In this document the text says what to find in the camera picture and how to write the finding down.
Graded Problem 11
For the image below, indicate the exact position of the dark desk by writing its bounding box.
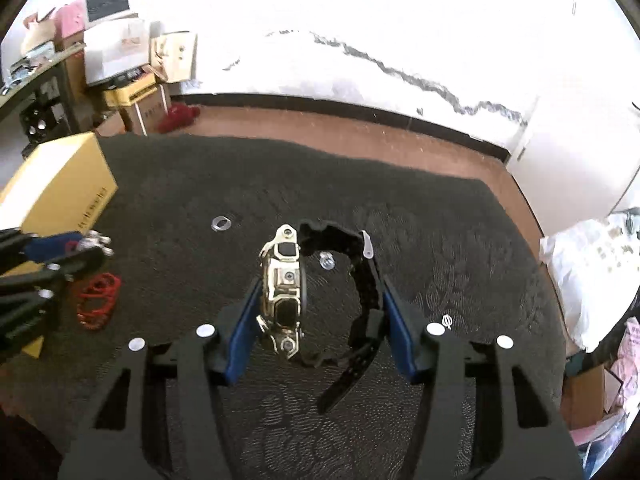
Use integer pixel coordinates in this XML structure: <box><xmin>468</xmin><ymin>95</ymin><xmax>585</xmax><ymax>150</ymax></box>
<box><xmin>0</xmin><ymin>42</ymin><xmax>88</xmax><ymax>136</ymax></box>

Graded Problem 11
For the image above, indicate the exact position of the yellow cardboard box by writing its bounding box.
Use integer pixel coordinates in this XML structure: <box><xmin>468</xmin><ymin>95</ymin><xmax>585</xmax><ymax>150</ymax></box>
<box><xmin>0</xmin><ymin>131</ymin><xmax>118</xmax><ymax>360</ymax></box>

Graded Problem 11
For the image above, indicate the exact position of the open cardboard box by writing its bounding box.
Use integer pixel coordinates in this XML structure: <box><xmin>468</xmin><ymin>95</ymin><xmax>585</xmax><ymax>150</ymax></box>
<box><xmin>562</xmin><ymin>360</ymin><xmax>623</xmax><ymax>428</ymax></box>

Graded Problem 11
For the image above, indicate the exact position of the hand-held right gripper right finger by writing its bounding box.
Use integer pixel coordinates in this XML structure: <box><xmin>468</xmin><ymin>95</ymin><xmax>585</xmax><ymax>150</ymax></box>
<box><xmin>382</xmin><ymin>280</ymin><xmax>586</xmax><ymax>480</ymax></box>

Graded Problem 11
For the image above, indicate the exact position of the beige paper bag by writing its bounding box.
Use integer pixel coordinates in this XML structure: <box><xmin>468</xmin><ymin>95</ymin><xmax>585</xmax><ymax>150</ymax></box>
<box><xmin>150</xmin><ymin>30</ymin><xmax>198</xmax><ymax>83</ymax></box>

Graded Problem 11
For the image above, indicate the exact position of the white printed sack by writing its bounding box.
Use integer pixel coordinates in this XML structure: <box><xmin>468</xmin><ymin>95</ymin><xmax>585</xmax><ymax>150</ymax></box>
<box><xmin>539</xmin><ymin>212</ymin><xmax>640</xmax><ymax>353</ymax></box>

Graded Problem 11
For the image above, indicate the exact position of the pink printed packet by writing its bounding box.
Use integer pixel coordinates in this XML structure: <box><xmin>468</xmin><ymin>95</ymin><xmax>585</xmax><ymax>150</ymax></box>
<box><xmin>602</xmin><ymin>317</ymin><xmax>640</xmax><ymax>411</ymax></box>

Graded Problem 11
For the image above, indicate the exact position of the gold and black wristwatch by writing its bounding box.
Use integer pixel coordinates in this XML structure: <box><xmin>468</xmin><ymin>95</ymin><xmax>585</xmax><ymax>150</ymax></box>
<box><xmin>256</xmin><ymin>219</ymin><xmax>386</xmax><ymax>413</ymax></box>

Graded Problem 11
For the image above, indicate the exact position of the white paper bag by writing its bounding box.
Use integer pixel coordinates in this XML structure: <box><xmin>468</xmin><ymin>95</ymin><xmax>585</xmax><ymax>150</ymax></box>
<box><xmin>84</xmin><ymin>17</ymin><xmax>153</xmax><ymax>86</ymax></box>

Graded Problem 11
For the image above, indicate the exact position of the blue printed box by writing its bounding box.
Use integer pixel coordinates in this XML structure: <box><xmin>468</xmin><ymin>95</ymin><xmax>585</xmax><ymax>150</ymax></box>
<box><xmin>570</xmin><ymin>410</ymin><xmax>631</xmax><ymax>478</ymax></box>

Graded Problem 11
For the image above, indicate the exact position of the red cloth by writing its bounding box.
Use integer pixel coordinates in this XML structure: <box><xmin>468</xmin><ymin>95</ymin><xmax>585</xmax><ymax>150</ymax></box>
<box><xmin>157</xmin><ymin>102</ymin><xmax>201</xmax><ymax>135</ymax></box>

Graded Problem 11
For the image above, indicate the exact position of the white door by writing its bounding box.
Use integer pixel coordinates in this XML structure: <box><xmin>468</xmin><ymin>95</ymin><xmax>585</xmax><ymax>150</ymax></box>
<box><xmin>505</xmin><ymin>10</ymin><xmax>640</xmax><ymax>218</ymax></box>

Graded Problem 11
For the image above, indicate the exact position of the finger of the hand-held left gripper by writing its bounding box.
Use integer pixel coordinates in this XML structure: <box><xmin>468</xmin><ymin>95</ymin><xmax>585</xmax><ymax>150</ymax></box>
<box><xmin>0</xmin><ymin>249</ymin><xmax>108</xmax><ymax>361</ymax></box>
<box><xmin>0</xmin><ymin>227</ymin><xmax>90</xmax><ymax>277</ymax></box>

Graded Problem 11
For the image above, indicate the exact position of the brown cardboard box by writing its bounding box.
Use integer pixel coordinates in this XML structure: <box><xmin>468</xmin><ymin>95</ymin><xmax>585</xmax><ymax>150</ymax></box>
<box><xmin>62</xmin><ymin>42</ymin><xmax>90</xmax><ymax>131</ymax></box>
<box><xmin>120</xmin><ymin>87</ymin><xmax>168</xmax><ymax>136</ymax></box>

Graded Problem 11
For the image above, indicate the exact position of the black flat box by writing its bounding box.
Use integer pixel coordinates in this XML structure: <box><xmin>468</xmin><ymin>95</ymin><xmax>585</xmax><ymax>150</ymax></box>
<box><xmin>107</xmin><ymin>67</ymin><xmax>153</xmax><ymax>86</ymax></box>

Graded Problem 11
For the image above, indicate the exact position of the small silver jewelry piece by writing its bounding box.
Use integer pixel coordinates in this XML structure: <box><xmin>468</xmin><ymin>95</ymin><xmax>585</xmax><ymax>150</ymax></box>
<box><xmin>79</xmin><ymin>231</ymin><xmax>113</xmax><ymax>256</ymax></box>

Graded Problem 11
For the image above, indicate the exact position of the yellow and black carton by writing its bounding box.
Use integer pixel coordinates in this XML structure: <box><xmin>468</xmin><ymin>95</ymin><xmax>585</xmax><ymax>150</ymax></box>
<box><xmin>102</xmin><ymin>74</ymin><xmax>163</xmax><ymax>108</ymax></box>

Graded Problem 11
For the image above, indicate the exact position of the red beaded bracelet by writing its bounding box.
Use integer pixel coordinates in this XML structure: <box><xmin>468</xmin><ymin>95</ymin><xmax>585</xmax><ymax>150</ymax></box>
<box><xmin>76</xmin><ymin>272</ymin><xmax>122</xmax><ymax>331</ymax></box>

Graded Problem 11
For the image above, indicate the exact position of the black speaker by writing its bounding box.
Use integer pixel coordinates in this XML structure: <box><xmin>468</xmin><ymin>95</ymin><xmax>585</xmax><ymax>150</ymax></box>
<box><xmin>20</xmin><ymin>102</ymin><xmax>66</xmax><ymax>138</ymax></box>

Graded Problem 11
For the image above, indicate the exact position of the dark floral blanket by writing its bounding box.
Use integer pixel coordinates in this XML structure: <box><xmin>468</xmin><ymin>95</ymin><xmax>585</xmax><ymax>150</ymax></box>
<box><xmin>0</xmin><ymin>132</ymin><xmax>568</xmax><ymax>480</ymax></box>

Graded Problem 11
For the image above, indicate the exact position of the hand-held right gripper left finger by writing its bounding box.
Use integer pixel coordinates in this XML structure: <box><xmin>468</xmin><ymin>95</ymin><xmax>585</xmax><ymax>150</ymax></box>
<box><xmin>59</xmin><ymin>280</ymin><xmax>263</xmax><ymax>480</ymax></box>

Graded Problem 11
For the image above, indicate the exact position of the pink box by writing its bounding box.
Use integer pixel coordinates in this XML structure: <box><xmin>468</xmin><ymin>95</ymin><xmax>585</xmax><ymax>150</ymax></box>
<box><xmin>54</xmin><ymin>1</ymin><xmax>86</xmax><ymax>41</ymax></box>

